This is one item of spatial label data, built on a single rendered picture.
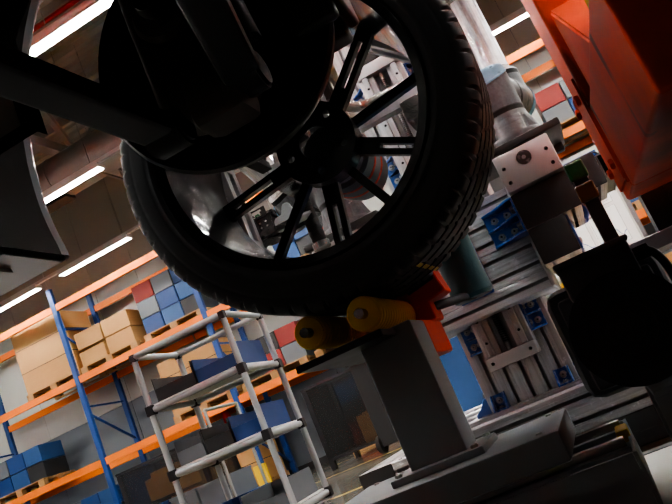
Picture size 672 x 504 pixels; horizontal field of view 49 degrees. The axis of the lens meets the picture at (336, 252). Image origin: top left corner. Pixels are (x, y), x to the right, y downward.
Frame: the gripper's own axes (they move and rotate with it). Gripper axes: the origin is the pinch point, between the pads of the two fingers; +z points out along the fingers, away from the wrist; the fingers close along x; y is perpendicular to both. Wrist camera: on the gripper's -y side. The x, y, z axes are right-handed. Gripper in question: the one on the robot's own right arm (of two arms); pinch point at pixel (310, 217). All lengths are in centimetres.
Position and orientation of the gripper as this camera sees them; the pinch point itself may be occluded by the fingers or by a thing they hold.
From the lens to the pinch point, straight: 178.2
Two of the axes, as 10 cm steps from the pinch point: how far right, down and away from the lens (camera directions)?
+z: 8.6, -4.3, -2.6
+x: 3.3, 1.0, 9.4
